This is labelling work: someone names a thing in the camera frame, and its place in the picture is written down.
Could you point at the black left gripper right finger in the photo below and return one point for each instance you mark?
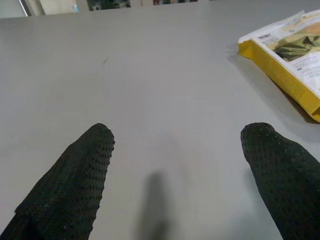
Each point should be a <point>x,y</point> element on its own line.
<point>287,190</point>

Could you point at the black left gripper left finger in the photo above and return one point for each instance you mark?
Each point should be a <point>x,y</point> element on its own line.
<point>67,190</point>

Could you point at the yellow white snack packet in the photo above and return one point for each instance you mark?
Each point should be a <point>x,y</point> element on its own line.
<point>287,50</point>

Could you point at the glass door cabinet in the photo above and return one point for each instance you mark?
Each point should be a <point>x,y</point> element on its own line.
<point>107,5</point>

